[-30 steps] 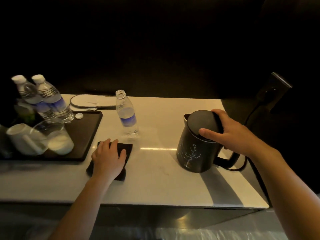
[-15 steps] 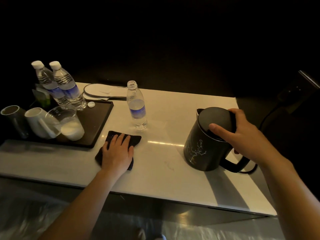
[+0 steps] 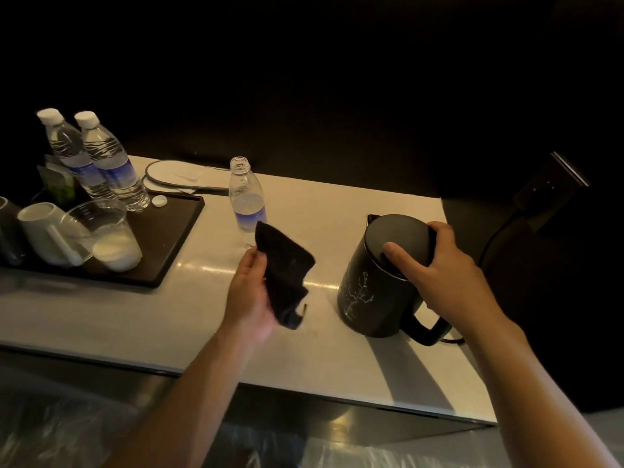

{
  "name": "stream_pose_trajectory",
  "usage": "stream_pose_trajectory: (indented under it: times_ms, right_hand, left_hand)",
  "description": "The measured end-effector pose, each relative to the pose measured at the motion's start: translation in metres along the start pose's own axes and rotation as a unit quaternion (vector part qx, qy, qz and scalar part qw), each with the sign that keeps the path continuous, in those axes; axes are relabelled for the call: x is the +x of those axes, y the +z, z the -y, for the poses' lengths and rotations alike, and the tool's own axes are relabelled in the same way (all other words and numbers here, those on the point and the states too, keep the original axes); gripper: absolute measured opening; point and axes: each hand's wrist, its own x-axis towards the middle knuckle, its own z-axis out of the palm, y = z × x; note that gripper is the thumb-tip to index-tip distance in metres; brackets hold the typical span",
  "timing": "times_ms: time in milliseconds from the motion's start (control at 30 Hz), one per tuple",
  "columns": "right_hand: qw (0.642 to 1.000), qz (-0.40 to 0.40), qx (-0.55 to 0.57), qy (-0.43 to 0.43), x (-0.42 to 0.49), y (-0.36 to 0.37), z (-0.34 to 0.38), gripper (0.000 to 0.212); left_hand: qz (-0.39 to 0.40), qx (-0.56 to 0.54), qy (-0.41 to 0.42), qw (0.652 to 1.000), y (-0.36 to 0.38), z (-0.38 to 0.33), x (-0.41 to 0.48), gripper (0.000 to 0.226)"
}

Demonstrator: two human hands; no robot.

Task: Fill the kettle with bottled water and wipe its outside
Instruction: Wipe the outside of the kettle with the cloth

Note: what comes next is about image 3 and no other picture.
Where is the person's left hand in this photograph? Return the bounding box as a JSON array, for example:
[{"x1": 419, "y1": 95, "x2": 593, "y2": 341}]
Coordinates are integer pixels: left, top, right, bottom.
[{"x1": 221, "y1": 247, "x2": 277, "y2": 342}]

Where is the person's right hand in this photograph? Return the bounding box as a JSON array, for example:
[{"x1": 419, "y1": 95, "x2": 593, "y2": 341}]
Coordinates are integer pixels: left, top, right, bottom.
[{"x1": 383, "y1": 221, "x2": 508, "y2": 332}]

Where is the black cloth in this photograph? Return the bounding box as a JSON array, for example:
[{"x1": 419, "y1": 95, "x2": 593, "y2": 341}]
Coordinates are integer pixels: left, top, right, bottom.
[{"x1": 254, "y1": 220, "x2": 316, "y2": 331}]

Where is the black electric kettle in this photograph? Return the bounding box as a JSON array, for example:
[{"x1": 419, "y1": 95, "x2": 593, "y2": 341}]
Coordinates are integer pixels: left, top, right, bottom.
[{"x1": 337, "y1": 214, "x2": 454, "y2": 347}]

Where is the person's right forearm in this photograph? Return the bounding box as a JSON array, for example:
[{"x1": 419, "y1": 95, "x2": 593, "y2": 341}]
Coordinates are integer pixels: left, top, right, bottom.
[{"x1": 458, "y1": 314, "x2": 622, "y2": 468}]

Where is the person's left forearm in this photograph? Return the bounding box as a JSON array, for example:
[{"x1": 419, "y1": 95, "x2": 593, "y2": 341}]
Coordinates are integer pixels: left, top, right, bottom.
[{"x1": 100, "y1": 322, "x2": 277, "y2": 468}]

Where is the open small water bottle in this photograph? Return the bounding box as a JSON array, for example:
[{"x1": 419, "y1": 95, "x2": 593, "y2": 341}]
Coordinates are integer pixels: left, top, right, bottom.
[{"x1": 228, "y1": 156, "x2": 267, "y2": 234}]

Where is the black tray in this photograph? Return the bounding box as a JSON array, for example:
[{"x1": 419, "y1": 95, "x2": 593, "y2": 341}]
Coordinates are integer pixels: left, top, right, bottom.
[{"x1": 0, "y1": 189, "x2": 206, "y2": 289}]

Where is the white slipper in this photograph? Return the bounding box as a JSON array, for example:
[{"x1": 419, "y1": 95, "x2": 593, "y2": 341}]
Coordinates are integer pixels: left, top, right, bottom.
[{"x1": 143, "y1": 160, "x2": 232, "y2": 195}]

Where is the clear glass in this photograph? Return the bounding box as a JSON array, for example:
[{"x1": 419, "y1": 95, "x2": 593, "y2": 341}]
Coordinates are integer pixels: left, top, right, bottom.
[{"x1": 60, "y1": 199, "x2": 143, "y2": 273}]

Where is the capped water bottle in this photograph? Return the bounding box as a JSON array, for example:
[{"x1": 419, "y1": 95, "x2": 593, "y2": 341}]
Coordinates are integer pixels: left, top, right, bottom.
[
  {"x1": 36, "y1": 108, "x2": 115, "y2": 200},
  {"x1": 74, "y1": 110, "x2": 151, "y2": 213}
]

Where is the white mug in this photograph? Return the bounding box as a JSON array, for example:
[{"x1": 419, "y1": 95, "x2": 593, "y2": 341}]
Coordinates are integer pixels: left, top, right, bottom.
[{"x1": 17, "y1": 202, "x2": 86, "y2": 267}]

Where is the green tea packet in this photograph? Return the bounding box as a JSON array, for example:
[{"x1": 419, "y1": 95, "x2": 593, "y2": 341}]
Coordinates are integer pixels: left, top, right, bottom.
[{"x1": 38, "y1": 156, "x2": 79, "y2": 210}]

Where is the dark mug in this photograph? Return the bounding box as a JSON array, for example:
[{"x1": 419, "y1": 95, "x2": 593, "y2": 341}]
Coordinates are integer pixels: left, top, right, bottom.
[{"x1": 0, "y1": 196, "x2": 27, "y2": 267}]

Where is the black power cable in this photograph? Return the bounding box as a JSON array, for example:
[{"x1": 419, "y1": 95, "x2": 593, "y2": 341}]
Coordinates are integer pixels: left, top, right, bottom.
[{"x1": 441, "y1": 209, "x2": 525, "y2": 345}]

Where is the black wall socket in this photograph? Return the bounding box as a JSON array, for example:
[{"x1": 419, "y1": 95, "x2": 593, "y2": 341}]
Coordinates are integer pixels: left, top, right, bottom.
[{"x1": 514, "y1": 152, "x2": 591, "y2": 225}]

